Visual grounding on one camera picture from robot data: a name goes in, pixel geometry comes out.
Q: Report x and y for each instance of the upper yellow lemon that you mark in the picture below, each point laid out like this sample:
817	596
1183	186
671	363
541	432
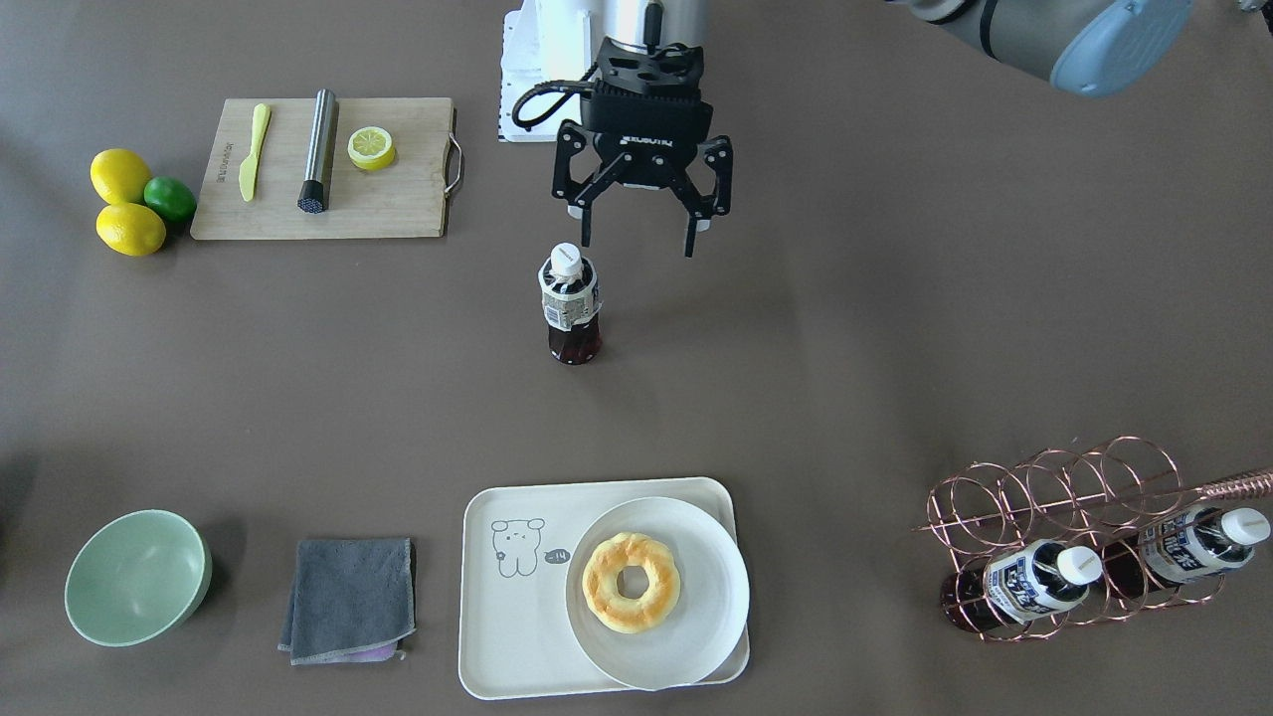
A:
119	176

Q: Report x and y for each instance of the copper wire bottle rack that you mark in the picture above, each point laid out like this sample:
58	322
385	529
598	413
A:
1106	498

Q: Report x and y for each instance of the green lime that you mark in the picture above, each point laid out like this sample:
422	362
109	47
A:
170	198

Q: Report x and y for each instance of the grey folded cloth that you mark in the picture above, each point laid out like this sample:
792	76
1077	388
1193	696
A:
351	601

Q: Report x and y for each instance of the white plate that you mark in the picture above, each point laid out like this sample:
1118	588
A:
701	631

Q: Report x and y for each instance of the lower yellow lemon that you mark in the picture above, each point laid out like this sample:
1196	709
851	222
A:
131	229

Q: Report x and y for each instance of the green bowl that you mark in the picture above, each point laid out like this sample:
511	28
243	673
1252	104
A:
137	577

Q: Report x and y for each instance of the wooden cutting board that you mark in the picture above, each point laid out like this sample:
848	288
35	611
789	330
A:
407	200

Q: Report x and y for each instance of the yellow plastic knife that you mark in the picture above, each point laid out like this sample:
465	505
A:
248	171

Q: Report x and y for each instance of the glazed donut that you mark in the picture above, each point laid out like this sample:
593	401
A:
600	583

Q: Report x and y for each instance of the steel muddler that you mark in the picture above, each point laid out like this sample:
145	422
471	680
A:
314	193

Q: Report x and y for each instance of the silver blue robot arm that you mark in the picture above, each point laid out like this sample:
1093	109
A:
1088	48

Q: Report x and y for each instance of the half lemon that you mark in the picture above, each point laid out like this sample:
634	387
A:
371	148

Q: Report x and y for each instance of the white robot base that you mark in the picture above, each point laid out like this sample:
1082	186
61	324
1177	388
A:
546	41

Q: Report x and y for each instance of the cream tray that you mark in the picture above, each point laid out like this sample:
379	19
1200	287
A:
518	543

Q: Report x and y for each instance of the yellow lemon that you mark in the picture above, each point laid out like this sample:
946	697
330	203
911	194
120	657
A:
131	229
119	176

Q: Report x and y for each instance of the tea bottle top slot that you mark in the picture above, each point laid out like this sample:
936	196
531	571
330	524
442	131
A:
570	296

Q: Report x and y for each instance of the tea bottle front slot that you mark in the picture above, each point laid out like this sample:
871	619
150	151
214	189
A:
1044	579

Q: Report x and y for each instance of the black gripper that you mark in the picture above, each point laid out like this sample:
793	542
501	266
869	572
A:
644	168

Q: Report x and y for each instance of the tea bottle slot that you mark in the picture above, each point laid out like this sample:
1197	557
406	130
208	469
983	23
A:
570	296
1189	546
1044	579

